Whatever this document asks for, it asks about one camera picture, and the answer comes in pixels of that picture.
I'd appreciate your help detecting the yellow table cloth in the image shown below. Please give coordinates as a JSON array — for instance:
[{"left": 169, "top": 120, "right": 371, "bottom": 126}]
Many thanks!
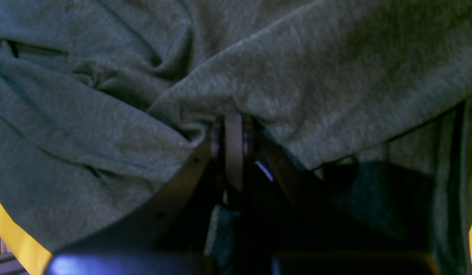
[{"left": 0, "top": 203, "right": 472, "bottom": 275}]

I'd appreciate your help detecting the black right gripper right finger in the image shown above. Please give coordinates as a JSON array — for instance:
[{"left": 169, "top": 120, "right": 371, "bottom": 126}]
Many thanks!
[{"left": 234, "top": 114, "right": 438, "bottom": 275}]

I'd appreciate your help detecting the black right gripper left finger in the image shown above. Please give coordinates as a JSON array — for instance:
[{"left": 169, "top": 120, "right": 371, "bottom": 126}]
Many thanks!
[{"left": 45, "top": 115, "right": 234, "bottom": 275}]

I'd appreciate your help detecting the dark grey long-sleeve T-shirt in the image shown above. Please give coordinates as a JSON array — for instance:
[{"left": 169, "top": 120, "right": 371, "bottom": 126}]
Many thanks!
[{"left": 0, "top": 0, "right": 472, "bottom": 275}]

